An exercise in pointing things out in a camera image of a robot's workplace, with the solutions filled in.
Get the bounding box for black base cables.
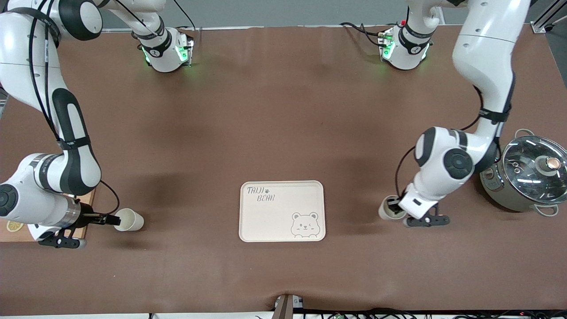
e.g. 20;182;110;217
340;21;388;47

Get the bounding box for glass pot lid with knob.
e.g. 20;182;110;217
503;135;567;205

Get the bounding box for metal camera bracket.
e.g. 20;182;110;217
272;293;304;319

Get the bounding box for grey-green cooking pot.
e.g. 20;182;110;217
480;128;567;218

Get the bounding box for aluminium frame profile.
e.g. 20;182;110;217
531;0;567;34

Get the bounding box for white tray with bear print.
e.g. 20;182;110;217
239;180;326;243

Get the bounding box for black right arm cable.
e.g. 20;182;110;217
27;0;120;214

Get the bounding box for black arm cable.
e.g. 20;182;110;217
27;0;120;214
395;84;511;201

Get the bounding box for white IKEA cup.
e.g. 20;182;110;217
378;195;409;221
113;208;144;232

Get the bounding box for black base cable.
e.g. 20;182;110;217
172;0;198;31

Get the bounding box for wooden cutting board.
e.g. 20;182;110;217
0;188;96;242

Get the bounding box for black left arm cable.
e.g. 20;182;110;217
395;84;511;201

